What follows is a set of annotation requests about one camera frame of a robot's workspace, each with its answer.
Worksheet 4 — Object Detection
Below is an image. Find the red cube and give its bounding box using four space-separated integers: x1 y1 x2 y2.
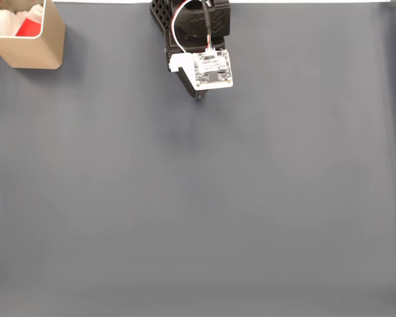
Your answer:
14 17 44 38

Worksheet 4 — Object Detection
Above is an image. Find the beige box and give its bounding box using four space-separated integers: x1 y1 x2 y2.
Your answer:
0 0 67 70

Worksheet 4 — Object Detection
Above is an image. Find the grey mat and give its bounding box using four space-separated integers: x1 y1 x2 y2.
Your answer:
0 2 396 317

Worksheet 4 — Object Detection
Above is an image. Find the white padding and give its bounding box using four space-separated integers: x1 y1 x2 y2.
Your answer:
0 3 46 37

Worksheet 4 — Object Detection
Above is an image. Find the black camera cable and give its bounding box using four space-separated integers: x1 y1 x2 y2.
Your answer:
200 0 216 55

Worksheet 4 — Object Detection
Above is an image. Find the camera board on white mount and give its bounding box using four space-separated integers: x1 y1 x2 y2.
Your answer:
168 49 235 92

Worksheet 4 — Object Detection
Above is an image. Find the white and red wire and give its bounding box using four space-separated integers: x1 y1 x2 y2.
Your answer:
170 0 215 55

